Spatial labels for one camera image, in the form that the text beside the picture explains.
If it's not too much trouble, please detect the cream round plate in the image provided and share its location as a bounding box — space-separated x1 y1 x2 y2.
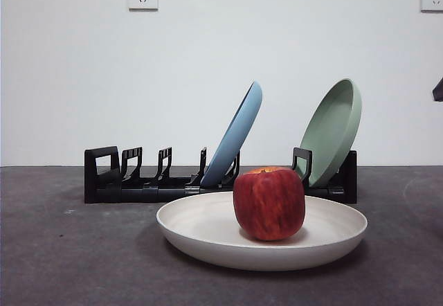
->
156 192 368 271

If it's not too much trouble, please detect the black plate rack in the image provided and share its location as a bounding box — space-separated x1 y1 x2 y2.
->
84 145 358 205

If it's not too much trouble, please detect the red apple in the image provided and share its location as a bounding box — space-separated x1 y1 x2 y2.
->
233 166 306 242

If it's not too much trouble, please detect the blue round plate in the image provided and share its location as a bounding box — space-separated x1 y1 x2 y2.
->
200 80 263 187

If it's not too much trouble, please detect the green round plate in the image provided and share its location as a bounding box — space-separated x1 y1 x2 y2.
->
298 78 363 188

